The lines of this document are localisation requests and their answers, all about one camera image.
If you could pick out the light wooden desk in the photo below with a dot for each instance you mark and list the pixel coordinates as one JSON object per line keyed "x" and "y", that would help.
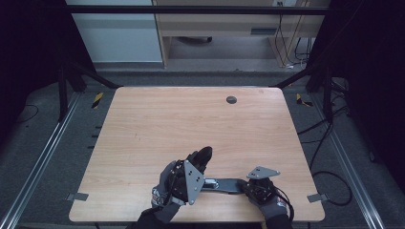
{"x": 223, "y": 25}

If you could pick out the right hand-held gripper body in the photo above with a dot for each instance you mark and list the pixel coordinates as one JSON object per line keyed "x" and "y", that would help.
{"x": 261, "y": 187}

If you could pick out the yellow black tape strip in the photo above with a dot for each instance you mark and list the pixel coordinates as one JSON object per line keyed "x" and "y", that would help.
{"x": 97, "y": 99}

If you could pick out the dark grey stapler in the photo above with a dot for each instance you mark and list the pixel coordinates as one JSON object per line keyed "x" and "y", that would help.
{"x": 229, "y": 186}

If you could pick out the white cabinet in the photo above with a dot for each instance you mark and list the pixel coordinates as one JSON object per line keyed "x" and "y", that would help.
{"x": 117, "y": 38}

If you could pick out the aluminium floor rail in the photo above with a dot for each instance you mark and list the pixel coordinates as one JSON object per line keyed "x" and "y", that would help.
{"x": 350, "y": 171}
{"x": 41, "y": 159}

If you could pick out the person's right hand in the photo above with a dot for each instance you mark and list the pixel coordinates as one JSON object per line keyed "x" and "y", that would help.
{"x": 273, "y": 208}

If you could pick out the grey round table grommet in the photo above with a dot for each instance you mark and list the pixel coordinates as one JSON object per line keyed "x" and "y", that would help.
{"x": 231, "y": 99}

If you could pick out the black metal frame leg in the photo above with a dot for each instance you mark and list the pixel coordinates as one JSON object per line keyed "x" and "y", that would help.
{"x": 328, "y": 95}
{"x": 62, "y": 95}

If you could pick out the black metal crossbar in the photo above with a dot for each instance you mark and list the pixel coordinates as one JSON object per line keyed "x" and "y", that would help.
{"x": 191, "y": 9}

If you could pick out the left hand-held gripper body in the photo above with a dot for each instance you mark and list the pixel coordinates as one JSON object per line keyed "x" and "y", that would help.
{"x": 191, "y": 181}

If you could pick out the grey tape piece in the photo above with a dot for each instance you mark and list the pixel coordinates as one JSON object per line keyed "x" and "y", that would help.
{"x": 316, "y": 197}
{"x": 76, "y": 196}

